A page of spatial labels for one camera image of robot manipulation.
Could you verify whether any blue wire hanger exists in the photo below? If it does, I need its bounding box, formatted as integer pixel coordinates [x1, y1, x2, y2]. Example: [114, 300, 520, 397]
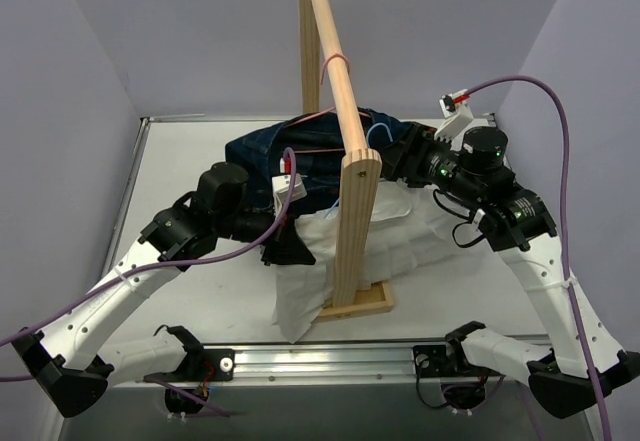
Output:
[322, 121, 394, 222]

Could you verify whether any white pleated skirt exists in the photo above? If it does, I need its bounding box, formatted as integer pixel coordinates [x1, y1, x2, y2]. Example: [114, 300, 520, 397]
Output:
[272, 182, 478, 343]

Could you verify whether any dark blue denim skirt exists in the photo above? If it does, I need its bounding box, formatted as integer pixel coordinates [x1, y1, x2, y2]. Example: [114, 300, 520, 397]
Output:
[223, 105, 416, 217]

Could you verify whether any pink wire hanger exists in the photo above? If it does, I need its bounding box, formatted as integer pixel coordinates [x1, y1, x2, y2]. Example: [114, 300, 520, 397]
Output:
[279, 53, 376, 157]

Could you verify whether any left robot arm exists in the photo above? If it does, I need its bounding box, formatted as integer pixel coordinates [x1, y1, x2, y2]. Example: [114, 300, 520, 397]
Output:
[8, 150, 315, 418]

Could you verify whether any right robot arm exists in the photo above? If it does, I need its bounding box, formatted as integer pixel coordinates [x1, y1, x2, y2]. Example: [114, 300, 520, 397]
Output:
[381, 123, 639, 419]

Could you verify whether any wooden clothes rack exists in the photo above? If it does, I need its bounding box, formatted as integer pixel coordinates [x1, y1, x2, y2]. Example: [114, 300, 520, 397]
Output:
[298, 0, 393, 322]

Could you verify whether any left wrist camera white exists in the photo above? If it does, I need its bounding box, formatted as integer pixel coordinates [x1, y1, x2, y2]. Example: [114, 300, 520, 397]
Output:
[271, 153, 307, 214]

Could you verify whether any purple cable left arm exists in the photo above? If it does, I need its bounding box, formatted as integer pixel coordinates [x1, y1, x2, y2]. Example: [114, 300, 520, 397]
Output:
[0, 146, 299, 382]

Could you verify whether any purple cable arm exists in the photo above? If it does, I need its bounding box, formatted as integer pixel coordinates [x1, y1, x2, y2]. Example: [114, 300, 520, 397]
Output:
[0, 146, 299, 382]
[467, 75, 611, 441]

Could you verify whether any aluminium mounting rail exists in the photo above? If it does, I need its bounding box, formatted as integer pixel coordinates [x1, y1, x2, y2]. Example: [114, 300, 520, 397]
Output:
[139, 344, 506, 387]

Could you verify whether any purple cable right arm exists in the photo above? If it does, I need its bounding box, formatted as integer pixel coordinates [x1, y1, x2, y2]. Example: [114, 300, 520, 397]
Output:
[467, 75, 611, 441]

